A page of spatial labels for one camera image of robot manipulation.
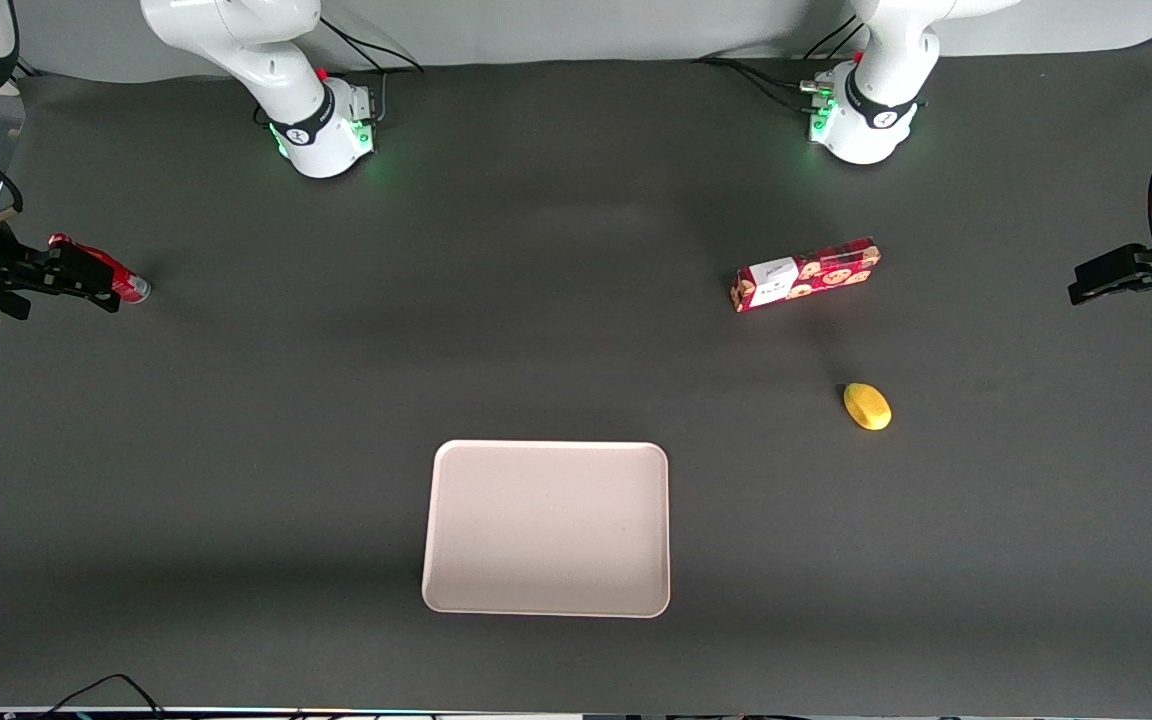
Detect black arm base cables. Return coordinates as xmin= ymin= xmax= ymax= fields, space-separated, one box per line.
xmin=693 ymin=13 xmax=869 ymax=118
xmin=318 ymin=14 xmax=426 ymax=127

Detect dark grey table mat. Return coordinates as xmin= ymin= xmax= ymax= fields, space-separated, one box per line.
xmin=0 ymin=33 xmax=1152 ymax=717

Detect black cable at table edge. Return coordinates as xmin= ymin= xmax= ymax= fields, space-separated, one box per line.
xmin=34 ymin=673 xmax=169 ymax=720

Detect beige rectangular tray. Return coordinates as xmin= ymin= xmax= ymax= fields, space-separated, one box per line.
xmin=421 ymin=439 xmax=672 ymax=619

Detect red cookie box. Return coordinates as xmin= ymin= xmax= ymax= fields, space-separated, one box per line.
xmin=730 ymin=236 xmax=883 ymax=315

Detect black left arm base cables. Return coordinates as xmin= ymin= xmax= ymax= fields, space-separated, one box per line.
xmin=693 ymin=13 xmax=869 ymax=118

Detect yellow lemon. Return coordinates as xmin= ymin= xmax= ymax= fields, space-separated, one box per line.
xmin=842 ymin=381 xmax=893 ymax=432

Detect red coke bottle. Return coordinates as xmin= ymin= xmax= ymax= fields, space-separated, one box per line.
xmin=47 ymin=233 xmax=153 ymax=305

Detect black right arm base cables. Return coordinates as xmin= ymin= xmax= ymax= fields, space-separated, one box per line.
xmin=318 ymin=14 xmax=426 ymax=127

